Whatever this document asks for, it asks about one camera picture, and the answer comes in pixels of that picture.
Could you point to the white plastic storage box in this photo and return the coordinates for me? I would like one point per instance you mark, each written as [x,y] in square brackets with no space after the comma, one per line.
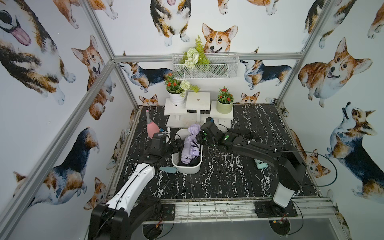
[182,134]

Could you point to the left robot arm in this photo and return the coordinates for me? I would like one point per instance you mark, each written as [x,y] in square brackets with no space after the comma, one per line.
[124,213]

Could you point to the black umbrella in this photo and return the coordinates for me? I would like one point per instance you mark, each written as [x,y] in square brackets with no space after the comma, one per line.
[193,162]
[180,147]

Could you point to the teal plastic scraper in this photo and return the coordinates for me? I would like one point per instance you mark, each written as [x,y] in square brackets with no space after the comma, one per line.
[168,170]

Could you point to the white marble display stand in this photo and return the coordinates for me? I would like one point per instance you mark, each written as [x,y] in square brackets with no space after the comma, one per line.
[194,108]

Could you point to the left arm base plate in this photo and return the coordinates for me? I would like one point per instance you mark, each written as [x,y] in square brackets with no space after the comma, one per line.
[162,213]

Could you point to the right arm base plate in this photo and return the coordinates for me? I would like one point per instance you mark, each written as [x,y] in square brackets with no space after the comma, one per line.
[269,209]

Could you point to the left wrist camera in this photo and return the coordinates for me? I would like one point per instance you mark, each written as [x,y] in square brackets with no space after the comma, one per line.
[165,134]

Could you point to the green pot red flowers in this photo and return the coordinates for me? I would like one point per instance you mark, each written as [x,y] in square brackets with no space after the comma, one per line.
[224,101]

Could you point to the white wire wall basket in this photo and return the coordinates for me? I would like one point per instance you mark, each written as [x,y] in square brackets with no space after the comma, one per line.
[221,66]

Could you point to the white pot red flowers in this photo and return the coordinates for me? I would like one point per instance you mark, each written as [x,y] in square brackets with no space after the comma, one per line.
[178,89]

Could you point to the green fern white flowers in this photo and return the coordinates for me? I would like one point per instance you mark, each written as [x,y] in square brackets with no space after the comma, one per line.
[195,56]

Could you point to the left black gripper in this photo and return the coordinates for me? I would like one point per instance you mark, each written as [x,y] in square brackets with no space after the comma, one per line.
[169,145]

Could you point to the pink bulb squeeze bottle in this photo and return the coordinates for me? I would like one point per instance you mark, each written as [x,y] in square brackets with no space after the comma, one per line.
[152,128]

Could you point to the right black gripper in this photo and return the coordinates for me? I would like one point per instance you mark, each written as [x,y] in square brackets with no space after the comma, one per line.
[199,138]

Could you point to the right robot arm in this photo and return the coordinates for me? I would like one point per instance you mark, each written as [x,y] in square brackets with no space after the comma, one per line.
[291,168]

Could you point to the purple umbrella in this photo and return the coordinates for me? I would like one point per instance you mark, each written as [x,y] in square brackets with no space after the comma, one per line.
[191,148]

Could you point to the mint green umbrella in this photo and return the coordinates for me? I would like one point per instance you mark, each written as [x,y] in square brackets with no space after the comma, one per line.
[261,165]

